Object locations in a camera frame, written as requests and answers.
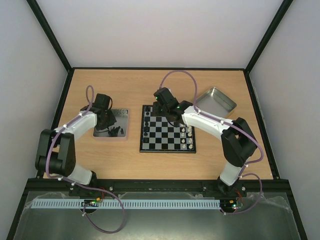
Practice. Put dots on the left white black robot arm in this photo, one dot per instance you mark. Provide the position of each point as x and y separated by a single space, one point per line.
56 153

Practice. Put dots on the black aluminium frame rail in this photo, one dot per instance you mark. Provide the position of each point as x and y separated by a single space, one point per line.
209 188

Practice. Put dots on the light blue slotted cable duct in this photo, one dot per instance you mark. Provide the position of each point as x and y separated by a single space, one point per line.
130 204

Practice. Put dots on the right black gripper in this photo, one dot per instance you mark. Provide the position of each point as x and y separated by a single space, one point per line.
166 114

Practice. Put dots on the gold silver empty tin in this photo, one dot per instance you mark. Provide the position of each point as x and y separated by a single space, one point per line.
215 102

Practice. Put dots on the black silver chess board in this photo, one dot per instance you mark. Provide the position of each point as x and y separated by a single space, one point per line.
164 136

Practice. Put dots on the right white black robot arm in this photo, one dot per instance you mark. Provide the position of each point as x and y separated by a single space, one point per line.
237 139

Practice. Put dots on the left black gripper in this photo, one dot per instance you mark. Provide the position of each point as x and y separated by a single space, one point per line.
112 120

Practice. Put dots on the pink tin with black pieces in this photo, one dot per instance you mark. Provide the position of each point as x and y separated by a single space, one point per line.
122 120

